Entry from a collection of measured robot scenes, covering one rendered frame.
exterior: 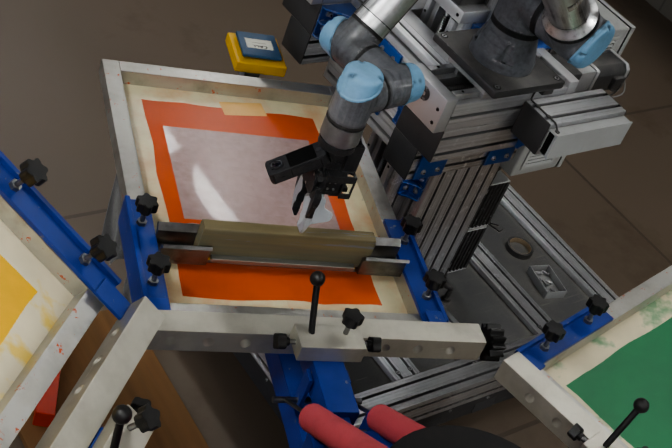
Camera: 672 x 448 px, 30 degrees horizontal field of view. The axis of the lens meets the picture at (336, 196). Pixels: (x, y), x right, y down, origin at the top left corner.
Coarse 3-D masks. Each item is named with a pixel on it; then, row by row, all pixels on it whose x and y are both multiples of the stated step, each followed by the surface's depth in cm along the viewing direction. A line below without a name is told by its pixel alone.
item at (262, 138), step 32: (256, 128) 283; (288, 128) 287; (256, 160) 274; (256, 192) 265; (288, 192) 269; (288, 224) 260; (320, 224) 264; (288, 288) 245; (320, 288) 248; (352, 288) 251
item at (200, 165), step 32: (160, 128) 272; (192, 128) 275; (224, 128) 279; (160, 160) 263; (192, 160) 267; (224, 160) 270; (192, 192) 258; (224, 192) 262; (192, 288) 237; (224, 288) 239; (256, 288) 242
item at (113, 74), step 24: (120, 72) 277; (144, 72) 280; (168, 72) 283; (192, 72) 286; (120, 96) 270; (240, 96) 290; (264, 96) 292; (288, 96) 294; (312, 96) 296; (120, 120) 264; (120, 144) 257; (120, 168) 253; (360, 168) 278; (120, 192) 251; (144, 192) 248; (384, 192) 274; (384, 216) 267; (408, 288) 251; (240, 312) 231; (264, 312) 233; (288, 312) 235; (336, 312) 239; (360, 312) 241; (408, 312) 250
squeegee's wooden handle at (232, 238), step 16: (208, 224) 236; (224, 224) 237; (240, 224) 239; (256, 224) 240; (272, 224) 242; (208, 240) 237; (224, 240) 238; (240, 240) 239; (256, 240) 240; (272, 240) 241; (288, 240) 242; (304, 240) 243; (320, 240) 244; (336, 240) 245; (352, 240) 246; (368, 240) 248; (256, 256) 243; (272, 256) 244; (288, 256) 245; (304, 256) 246; (320, 256) 247; (336, 256) 248; (352, 256) 249; (368, 256) 250
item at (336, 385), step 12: (312, 372) 219; (324, 372) 218; (336, 372) 219; (312, 384) 219; (324, 384) 216; (336, 384) 217; (348, 384) 218; (312, 396) 218; (324, 396) 214; (336, 396) 215; (348, 396) 216; (336, 408) 213; (348, 408) 214
